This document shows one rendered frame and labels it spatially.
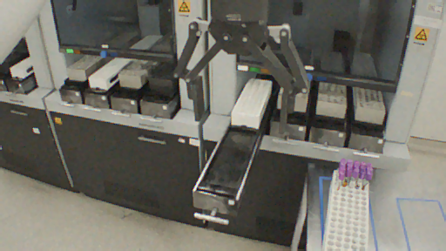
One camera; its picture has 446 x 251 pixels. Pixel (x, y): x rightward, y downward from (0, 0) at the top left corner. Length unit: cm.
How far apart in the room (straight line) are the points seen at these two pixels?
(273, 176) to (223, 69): 49
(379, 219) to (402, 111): 53
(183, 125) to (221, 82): 24
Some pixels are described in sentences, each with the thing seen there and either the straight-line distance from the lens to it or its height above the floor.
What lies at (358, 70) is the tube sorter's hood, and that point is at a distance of 126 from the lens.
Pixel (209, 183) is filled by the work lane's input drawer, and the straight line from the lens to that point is 100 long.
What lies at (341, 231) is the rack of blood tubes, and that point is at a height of 88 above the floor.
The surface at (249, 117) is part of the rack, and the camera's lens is 121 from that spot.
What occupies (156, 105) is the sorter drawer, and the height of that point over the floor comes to 79.
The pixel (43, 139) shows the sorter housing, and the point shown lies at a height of 45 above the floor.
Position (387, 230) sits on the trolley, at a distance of 96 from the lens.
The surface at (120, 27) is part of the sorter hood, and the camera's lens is 145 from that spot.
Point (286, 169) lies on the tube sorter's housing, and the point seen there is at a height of 58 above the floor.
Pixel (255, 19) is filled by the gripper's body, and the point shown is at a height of 138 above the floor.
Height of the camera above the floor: 150
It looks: 33 degrees down
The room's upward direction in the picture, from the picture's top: straight up
